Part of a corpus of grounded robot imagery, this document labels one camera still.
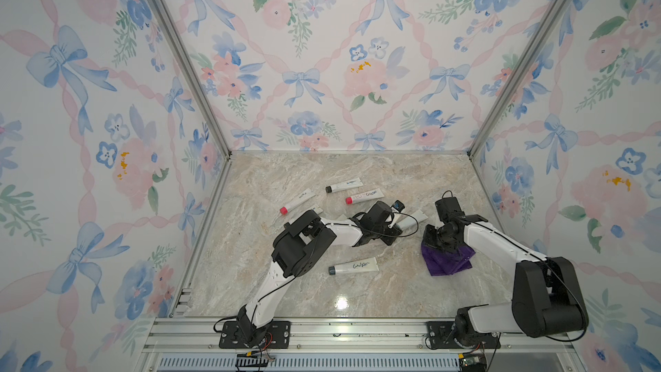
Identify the aluminium corner post right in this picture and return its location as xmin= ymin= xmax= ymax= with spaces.
xmin=468 ymin=0 xmax=571 ymax=161

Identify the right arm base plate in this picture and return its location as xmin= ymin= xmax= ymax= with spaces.
xmin=425 ymin=320 xmax=501 ymax=351

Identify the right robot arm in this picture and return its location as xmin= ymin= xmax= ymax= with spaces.
xmin=421 ymin=196 xmax=589 ymax=347

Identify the aluminium corner post left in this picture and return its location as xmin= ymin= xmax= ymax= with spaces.
xmin=147 ymin=0 xmax=232 ymax=161

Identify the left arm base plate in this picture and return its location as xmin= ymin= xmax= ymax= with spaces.
xmin=219 ymin=320 xmax=292 ymax=350

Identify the white toothpaste tube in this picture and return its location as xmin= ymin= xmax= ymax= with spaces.
xmin=396 ymin=210 xmax=428 ymax=232

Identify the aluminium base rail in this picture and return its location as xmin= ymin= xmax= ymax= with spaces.
xmin=135 ymin=316 xmax=585 ymax=372

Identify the aluminium corner post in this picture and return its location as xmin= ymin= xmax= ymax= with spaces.
xmin=147 ymin=0 xmax=232 ymax=161
xmin=468 ymin=0 xmax=571 ymax=161

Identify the white tube pink cap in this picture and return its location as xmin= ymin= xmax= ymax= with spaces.
xmin=280 ymin=189 xmax=315 ymax=215
xmin=345 ymin=189 xmax=384 ymax=205

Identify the white tube front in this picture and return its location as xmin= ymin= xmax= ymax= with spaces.
xmin=328 ymin=258 xmax=379 ymax=276

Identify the purple cloth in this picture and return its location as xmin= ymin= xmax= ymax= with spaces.
xmin=421 ymin=243 xmax=475 ymax=277

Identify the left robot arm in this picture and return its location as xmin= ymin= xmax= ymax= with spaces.
xmin=236 ymin=201 xmax=405 ymax=346

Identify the white tube black cap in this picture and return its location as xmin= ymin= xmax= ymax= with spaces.
xmin=325 ymin=177 xmax=363 ymax=194

